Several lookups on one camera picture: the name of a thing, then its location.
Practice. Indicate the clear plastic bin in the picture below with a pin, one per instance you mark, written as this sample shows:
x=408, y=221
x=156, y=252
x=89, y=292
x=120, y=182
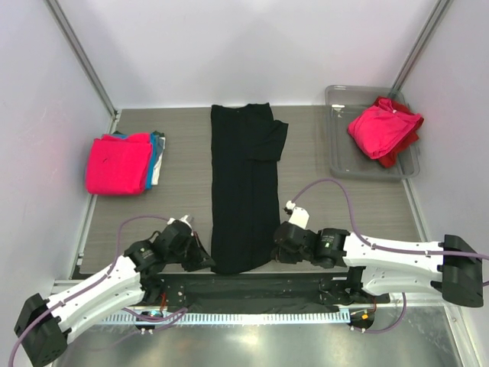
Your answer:
x=346, y=160

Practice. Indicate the aluminium rail front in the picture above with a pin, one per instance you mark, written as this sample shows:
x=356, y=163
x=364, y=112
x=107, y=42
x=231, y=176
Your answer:
x=62, y=285

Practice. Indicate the pink t shirt in bin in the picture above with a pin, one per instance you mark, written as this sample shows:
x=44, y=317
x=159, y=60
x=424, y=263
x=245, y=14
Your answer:
x=362, y=131

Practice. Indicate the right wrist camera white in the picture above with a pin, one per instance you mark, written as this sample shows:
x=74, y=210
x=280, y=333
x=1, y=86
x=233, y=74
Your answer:
x=298, y=216

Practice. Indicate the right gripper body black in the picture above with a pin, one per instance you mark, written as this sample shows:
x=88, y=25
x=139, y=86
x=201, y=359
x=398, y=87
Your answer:
x=286, y=256

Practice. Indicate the folded green t shirt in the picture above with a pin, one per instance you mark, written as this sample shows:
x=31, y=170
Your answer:
x=162, y=134

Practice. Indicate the left aluminium frame post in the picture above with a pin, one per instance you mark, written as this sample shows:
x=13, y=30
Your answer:
x=77, y=48

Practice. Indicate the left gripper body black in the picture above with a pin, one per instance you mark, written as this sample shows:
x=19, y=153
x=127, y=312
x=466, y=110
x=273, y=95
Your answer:
x=177, y=255

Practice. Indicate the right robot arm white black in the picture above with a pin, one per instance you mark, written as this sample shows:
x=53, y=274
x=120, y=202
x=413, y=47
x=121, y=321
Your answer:
x=380, y=266

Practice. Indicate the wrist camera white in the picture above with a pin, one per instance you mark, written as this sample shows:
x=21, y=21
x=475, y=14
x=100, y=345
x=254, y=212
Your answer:
x=187, y=219
x=298, y=216

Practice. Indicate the red t shirt in bin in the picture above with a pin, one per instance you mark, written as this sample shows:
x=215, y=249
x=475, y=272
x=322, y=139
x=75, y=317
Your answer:
x=395, y=130

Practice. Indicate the right aluminium frame post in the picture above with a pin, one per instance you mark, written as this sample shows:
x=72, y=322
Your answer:
x=429, y=28

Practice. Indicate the folded white t shirt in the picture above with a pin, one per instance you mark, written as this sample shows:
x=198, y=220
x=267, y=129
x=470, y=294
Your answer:
x=157, y=165

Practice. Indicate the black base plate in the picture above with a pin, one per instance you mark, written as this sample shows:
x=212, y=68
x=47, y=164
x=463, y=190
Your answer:
x=277, y=292

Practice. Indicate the aluminium frame post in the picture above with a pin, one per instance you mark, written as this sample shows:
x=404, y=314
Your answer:
x=77, y=48
x=429, y=28

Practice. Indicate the folded pink t shirt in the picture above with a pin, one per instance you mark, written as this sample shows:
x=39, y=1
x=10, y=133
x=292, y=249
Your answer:
x=118, y=165

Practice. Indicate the black t shirt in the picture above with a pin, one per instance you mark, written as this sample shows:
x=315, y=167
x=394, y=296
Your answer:
x=247, y=144

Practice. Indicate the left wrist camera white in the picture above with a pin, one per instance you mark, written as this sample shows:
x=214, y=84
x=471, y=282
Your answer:
x=187, y=219

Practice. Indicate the slotted cable duct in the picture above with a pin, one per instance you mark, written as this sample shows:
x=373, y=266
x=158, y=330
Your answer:
x=219, y=319

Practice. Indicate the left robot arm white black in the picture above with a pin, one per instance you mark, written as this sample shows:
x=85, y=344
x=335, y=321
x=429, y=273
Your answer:
x=46, y=326

